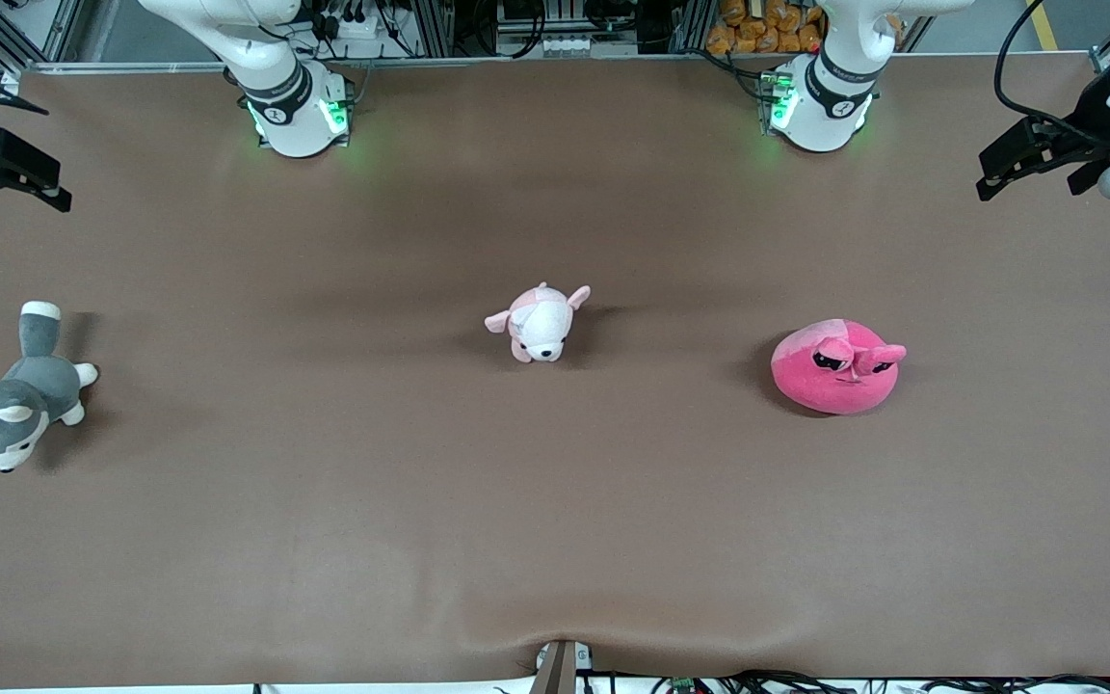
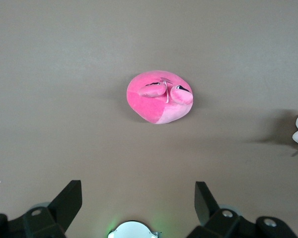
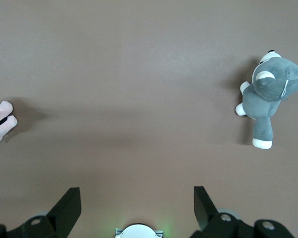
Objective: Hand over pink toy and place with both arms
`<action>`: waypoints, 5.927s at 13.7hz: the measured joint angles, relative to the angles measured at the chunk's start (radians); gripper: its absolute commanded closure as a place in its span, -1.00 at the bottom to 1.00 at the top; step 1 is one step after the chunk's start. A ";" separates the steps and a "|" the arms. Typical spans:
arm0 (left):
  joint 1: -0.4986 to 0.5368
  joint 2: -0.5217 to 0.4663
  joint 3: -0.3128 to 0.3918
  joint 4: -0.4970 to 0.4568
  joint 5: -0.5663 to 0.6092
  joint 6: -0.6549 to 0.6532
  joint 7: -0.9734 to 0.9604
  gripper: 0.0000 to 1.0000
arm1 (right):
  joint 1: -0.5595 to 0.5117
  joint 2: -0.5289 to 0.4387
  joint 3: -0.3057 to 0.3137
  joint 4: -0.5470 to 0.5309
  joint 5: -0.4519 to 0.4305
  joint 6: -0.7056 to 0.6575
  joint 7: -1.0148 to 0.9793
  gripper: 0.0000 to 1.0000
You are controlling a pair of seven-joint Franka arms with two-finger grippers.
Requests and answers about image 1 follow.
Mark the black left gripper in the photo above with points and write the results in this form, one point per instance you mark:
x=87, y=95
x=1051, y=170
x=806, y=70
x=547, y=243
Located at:
x=1087, y=135

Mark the hot pink round plush toy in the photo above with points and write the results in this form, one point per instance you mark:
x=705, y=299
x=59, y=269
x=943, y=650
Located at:
x=834, y=386

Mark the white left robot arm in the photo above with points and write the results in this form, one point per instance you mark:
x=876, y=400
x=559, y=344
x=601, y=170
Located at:
x=825, y=116

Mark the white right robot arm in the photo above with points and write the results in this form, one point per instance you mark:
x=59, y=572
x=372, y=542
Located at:
x=295, y=125

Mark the grey white plush husky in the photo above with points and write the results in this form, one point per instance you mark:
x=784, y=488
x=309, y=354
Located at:
x=35, y=386

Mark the pile of orange packets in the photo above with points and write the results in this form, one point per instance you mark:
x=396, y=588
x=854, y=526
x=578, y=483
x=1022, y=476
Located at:
x=767, y=34

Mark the white power strip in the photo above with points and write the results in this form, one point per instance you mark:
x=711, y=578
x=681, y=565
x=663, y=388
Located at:
x=353, y=27

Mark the white terminal strip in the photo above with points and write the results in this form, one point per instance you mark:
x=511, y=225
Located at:
x=574, y=46

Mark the light pink white plush dog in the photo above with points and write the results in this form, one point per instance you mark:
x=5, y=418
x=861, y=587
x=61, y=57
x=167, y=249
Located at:
x=541, y=323

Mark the small green circuit board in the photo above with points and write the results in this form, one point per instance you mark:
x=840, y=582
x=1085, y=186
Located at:
x=682, y=685

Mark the aluminium frame post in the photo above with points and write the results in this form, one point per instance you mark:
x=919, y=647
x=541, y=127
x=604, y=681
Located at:
x=690, y=27
x=435, y=29

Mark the aluminium table edge rail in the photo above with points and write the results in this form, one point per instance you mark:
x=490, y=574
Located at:
x=420, y=60

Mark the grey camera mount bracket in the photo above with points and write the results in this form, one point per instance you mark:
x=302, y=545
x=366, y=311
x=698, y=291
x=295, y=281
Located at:
x=560, y=670

